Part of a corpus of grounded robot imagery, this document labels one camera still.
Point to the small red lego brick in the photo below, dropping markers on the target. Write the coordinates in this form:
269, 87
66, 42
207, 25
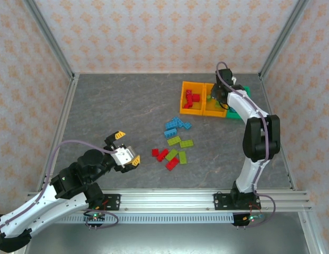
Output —
155, 152
189, 93

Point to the small green lego brick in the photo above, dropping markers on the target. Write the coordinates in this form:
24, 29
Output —
208, 98
218, 104

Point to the long red lego brick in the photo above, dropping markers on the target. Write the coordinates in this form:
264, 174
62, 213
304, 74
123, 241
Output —
162, 155
172, 164

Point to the long green lego brick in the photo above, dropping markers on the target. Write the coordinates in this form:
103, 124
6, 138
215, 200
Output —
182, 157
174, 140
186, 143
171, 154

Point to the long blue lego brick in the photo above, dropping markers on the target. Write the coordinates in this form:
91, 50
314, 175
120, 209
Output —
170, 132

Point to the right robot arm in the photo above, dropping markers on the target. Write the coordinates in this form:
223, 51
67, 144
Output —
249, 172

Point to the orange plastic bin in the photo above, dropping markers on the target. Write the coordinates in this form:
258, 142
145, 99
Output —
190, 112
213, 113

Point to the green plastic bin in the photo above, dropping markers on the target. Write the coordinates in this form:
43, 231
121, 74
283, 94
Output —
233, 116

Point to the small circuit board with LED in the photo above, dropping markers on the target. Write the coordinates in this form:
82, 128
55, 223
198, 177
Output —
250, 218
95, 217

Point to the aluminium side rail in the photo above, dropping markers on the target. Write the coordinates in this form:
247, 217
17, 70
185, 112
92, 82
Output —
59, 132
287, 169

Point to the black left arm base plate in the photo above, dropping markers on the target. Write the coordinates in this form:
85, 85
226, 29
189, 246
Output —
114, 202

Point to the aluminium mounting rail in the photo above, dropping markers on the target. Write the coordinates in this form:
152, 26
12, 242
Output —
167, 201

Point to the aluminium frame post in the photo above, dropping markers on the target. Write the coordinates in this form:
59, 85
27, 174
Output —
49, 37
283, 37

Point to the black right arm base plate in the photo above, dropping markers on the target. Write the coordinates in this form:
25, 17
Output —
220, 202

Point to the aluminium lower frame bar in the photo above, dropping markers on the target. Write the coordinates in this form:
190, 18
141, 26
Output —
310, 232

